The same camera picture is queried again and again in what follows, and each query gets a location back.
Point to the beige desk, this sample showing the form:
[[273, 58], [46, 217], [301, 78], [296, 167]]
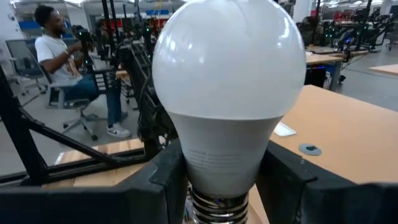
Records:
[[342, 130]]

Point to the person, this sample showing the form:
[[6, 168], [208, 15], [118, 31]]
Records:
[[53, 49]]

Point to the white lightbulb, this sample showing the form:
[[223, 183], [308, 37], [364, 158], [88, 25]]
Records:
[[228, 77]]

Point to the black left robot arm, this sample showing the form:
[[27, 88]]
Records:
[[152, 115]]

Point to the black metal table frame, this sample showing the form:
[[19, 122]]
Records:
[[18, 130]]

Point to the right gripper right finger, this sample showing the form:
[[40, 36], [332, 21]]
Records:
[[311, 202]]

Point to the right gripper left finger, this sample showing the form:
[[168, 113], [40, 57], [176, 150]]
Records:
[[140, 199]]

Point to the grey round desk grommet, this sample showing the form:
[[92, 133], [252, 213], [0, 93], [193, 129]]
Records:
[[310, 149]]

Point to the background wooden desk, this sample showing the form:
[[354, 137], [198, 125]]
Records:
[[320, 58]]

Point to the white rectangular card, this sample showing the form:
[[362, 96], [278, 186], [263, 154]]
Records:
[[284, 129]]

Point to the black background robot arm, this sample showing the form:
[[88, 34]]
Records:
[[83, 40]]

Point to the grey office chair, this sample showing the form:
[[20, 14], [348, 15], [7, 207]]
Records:
[[77, 104], [21, 59]]

